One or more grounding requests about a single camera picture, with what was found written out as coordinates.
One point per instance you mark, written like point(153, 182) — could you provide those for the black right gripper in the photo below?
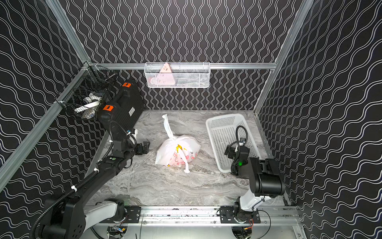
point(232, 151)

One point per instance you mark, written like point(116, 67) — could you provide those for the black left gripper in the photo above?
point(143, 147)

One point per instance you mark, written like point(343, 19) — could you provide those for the white printed plastic bag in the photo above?
point(177, 150)

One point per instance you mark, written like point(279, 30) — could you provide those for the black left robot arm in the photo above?
point(68, 216)

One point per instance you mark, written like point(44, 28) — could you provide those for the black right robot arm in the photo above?
point(264, 183)

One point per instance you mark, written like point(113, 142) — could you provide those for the white perforated plastic basket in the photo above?
point(222, 132)

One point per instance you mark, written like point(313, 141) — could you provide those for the black hard tool case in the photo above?
point(121, 113)

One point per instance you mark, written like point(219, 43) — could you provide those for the pink triangular card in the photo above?
point(165, 76)

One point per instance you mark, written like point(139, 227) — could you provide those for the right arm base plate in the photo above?
point(230, 215)

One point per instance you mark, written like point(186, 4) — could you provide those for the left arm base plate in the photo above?
point(130, 214)

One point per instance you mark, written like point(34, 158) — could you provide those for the white items in wire basket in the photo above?
point(88, 109)

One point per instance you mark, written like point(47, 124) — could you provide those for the black wire mesh basket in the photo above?
point(97, 80)

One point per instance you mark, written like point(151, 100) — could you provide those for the clear wall-mounted tray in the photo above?
point(186, 74)

